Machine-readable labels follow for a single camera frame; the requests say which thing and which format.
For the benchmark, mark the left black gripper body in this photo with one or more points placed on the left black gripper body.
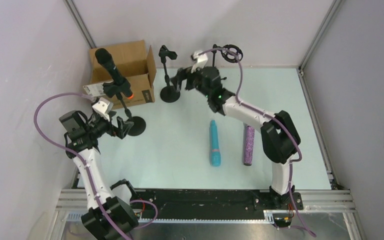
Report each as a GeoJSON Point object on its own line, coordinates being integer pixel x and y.
{"type": "Point", "coordinates": [115, 126]}

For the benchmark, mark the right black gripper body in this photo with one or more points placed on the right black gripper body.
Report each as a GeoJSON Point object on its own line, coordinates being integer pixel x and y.
{"type": "Point", "coordinates": [183, 79]}

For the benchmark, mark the brown cardboard box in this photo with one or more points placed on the brown cardboard box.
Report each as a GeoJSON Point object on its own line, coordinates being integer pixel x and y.
{"type": "Point", "coordinates": [136, 63]}

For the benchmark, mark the purple glitter microphone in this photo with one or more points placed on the purple glitter microphone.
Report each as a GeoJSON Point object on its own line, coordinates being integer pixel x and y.
{"type": "Point", "coordinates": [248, 146]}

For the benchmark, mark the black microphone orange end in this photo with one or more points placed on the black microphone orange end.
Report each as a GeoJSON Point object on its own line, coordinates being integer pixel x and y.
{"type": "Point", "coordinates": [105, 59]}

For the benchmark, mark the teal microphone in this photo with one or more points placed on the teal microphone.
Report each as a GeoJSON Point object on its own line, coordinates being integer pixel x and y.
{"type": "Point", "coordinates": [215, 154]}

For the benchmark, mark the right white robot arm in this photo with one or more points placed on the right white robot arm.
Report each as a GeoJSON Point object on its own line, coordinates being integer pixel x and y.
{"type": "Point", "coordinates": [280, 138]}

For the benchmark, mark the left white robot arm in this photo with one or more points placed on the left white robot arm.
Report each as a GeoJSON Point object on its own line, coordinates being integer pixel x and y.
{"type": "Point", "coordinates": [109, 214]}

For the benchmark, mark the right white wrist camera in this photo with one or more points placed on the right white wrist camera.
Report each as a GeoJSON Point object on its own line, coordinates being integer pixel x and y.
{"type": "Point", "coordinates": [199, 59]}

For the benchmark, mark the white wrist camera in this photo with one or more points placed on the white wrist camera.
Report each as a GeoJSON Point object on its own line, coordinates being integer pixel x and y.
{"type": "Point", "coordinates": [102, 107]}
{"type": "Point", "coordinates": [199, 59]}

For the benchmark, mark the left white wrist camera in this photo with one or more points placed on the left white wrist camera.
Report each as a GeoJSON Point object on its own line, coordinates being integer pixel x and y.
{"type": "Point", "coordinates": [102, 107]}

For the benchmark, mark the black tripod shock-mount stand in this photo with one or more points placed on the black tripod shock-mount stand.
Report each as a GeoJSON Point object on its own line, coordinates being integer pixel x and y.
{"type": "Point", "coordinates": [229, 52]}

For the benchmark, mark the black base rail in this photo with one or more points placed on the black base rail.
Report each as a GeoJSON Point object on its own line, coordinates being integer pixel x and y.
{"type": "Point", "coordinates": [213, 205]}

